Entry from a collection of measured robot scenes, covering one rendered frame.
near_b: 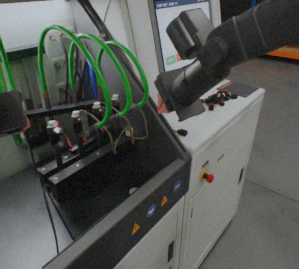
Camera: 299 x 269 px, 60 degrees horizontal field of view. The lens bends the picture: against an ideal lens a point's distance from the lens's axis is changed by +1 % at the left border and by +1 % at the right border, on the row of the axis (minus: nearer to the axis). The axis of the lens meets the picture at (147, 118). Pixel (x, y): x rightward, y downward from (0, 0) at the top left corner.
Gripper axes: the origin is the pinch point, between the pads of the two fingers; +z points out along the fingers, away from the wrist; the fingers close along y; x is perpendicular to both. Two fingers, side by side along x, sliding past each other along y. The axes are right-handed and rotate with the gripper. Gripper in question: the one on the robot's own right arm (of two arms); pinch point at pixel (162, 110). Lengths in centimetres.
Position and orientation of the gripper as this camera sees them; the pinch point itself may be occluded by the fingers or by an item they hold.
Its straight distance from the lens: 58.0
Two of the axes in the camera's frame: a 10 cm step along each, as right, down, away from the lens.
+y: -4.2, -8.9, 1.8
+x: -8.1, 2.8, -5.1
